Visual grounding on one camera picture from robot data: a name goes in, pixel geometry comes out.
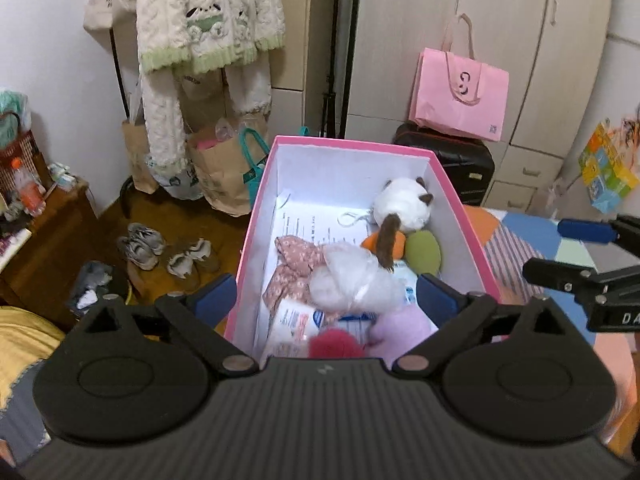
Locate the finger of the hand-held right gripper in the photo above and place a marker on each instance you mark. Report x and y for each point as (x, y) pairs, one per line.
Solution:
(585, 230)
(555, 271)

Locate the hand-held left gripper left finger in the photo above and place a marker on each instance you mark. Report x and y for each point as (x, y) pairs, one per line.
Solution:
(215, 300)

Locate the small white green packet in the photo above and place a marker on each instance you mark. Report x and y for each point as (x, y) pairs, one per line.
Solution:
(62, 175)

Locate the white plastic bag green pack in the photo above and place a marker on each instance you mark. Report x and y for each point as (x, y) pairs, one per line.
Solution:
(12, 105)

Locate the white fluffy pajama jacket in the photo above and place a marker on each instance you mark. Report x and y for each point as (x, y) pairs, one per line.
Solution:
(200, 10)

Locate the white flat tray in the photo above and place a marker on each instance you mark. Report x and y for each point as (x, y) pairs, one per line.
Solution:
(12, 247)

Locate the white fluffy pouch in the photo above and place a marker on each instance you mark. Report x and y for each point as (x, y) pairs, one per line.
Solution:
(350, 280)

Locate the brown wooden nightstand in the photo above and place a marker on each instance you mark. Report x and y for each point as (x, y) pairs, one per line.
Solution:
(55, 240)

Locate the stuffed brown paper bag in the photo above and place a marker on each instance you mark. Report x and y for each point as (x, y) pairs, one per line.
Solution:
(220, 175)

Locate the pink cardboard box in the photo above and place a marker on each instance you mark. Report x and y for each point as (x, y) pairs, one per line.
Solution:
(350, 170)

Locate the black suitcase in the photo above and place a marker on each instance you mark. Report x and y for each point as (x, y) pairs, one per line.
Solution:
(465, 170)

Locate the white cat plush toy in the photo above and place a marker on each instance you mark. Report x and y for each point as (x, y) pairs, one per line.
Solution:
(402, 205)

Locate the yellow blanket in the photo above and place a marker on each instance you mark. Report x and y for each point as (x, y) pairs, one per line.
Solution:
(25, 350)

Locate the patchwork tablecloth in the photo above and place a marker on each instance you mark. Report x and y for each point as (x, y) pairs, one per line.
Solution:
(525, 245)

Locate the light wooden wardrobe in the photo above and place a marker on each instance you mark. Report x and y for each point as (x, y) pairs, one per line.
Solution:
(525, 35)

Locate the grey scalloped bed sheet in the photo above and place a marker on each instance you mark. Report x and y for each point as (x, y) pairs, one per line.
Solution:
(20, 420)

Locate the beige printed tote bag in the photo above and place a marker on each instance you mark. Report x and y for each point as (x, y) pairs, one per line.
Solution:
(197, 92)

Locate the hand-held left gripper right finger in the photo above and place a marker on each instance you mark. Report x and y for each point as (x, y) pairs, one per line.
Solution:
(440, 300)

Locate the beige wooden cabinet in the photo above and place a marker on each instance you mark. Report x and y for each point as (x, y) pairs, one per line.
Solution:
(295, 35)

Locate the pink floral cloth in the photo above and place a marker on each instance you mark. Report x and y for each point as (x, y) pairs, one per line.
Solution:
(295, 260)

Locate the blue white wet wipes pack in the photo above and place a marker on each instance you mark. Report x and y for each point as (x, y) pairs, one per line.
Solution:
(356, 318)

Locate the red strawberry plush toy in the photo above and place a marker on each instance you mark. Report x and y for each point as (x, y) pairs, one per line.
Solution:
(335, 345)

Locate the black clothes rack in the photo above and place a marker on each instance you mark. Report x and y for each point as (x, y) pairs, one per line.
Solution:
(120, 85)

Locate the pink shopping bag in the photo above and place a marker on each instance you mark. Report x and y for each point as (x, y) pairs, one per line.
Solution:
(460, 105)

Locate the orange hanging ornament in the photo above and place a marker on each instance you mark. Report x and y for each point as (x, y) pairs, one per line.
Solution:
(631, 130)

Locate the printed paper sheet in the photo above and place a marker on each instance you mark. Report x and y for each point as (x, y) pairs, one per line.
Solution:
(320, 220)

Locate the dark grey cloth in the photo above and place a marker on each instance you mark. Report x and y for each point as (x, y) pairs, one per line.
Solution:
(92, 285)

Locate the small white tissue packet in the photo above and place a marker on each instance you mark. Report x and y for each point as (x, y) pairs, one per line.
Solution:
(292, 327)

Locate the colourful gift bag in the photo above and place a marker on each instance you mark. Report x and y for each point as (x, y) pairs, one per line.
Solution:
(605, 170)

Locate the yellow bucket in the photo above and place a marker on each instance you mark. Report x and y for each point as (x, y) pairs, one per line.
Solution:
(131, 294)

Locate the purple plush toy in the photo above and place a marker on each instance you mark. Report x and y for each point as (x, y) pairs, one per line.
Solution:
(400, 330)

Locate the orange drink bottle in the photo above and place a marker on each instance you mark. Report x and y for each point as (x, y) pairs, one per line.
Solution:
(30, 192)

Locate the orange plush toy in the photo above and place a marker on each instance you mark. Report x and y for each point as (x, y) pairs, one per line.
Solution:
(370, 242)

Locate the green plush toy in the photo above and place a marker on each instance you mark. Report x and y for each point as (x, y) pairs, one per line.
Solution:
(422, 255)

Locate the woven basket bag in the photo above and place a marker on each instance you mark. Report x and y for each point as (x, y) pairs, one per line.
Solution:
(20, 155)

